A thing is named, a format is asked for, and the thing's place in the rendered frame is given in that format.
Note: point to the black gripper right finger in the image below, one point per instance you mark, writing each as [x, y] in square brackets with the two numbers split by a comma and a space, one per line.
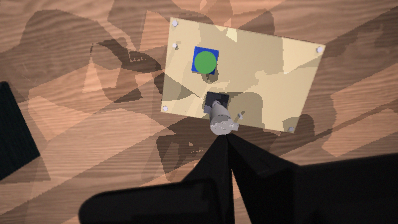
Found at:
[277, 191]

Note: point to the beige board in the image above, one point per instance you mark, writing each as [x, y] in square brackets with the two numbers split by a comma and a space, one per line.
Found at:
[233, 76]

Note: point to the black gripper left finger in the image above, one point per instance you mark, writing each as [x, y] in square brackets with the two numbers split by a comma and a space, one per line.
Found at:
[203, 196]

